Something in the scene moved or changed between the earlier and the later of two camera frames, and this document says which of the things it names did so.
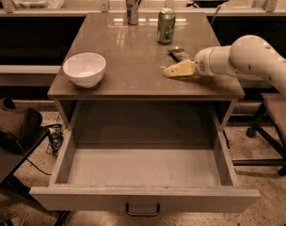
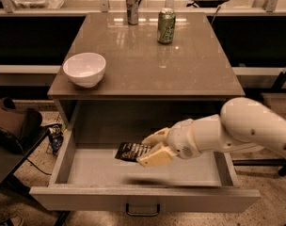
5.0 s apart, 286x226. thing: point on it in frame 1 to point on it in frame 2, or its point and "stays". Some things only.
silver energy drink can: (132, 6) stays
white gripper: (201, 64) to (182, 139)
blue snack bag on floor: (55, 136) stays
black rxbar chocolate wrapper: (180, 55) to (131, 151)
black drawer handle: (127, 207) stays
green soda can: (166, 27) stays
